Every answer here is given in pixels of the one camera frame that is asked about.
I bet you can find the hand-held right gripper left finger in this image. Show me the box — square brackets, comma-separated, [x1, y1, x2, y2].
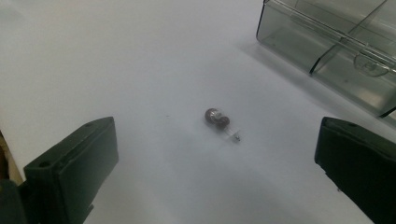
[22, 116, 120, 224]

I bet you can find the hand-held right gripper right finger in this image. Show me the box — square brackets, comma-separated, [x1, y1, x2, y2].
[314, 116, 396, 224]

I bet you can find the clear plastic compartment box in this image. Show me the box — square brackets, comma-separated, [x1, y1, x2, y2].
[256, 0, 396, 125]

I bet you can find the white board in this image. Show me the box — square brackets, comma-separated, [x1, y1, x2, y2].
[0, 0, 396, 224]

